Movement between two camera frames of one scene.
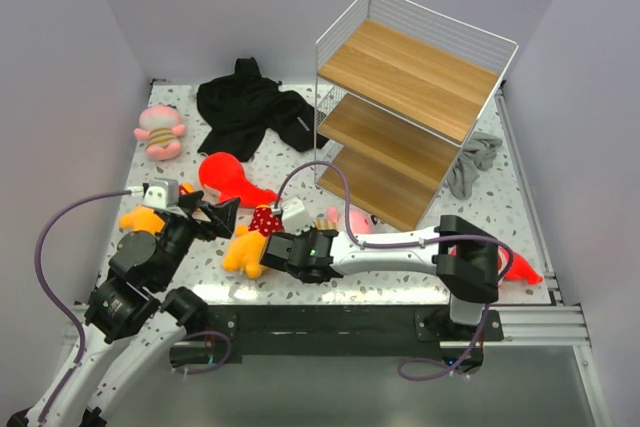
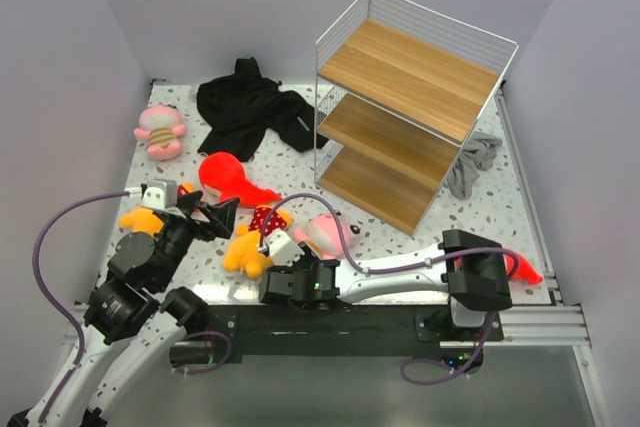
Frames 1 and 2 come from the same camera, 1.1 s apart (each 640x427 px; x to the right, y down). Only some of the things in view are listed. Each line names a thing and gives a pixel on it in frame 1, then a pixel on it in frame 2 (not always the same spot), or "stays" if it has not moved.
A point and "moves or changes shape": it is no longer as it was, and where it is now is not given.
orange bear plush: x=246 y=249 stays
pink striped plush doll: x=361 y=221 moves or changes shape
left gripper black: x=222 y=215 stays
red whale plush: x=225 y=173 stays
